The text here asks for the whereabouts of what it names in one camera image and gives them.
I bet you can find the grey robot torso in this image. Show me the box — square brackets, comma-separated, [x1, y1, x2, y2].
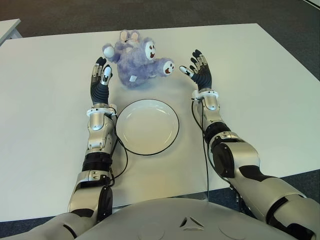
[74, 196, 298, 240]

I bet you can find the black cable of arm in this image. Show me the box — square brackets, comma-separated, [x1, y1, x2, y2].
[107, 109, 129, 186]
[191, 98, 211, 201]

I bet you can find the purple plush doll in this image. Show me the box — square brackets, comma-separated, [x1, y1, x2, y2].
[101, 29, 177, 90]

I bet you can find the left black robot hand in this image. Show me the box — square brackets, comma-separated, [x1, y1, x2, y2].
[89, 56, 114, 106]

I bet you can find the grey side desk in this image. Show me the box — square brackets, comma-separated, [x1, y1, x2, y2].
[0, 18, 21, 47]

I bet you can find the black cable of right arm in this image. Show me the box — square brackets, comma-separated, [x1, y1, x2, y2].
[191, 98, 211, 201]

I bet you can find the white plate with black rim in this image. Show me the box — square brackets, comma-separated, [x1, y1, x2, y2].
[115, 98, 180, 156]

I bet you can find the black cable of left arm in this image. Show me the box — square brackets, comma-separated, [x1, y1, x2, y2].
[107, 109, 129, 186]

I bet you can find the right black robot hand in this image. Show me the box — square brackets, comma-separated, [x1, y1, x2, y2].
[179, 49, 214, 92]

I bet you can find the grey table leg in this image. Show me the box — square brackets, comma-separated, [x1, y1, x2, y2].
[191, 191, 209, 201]

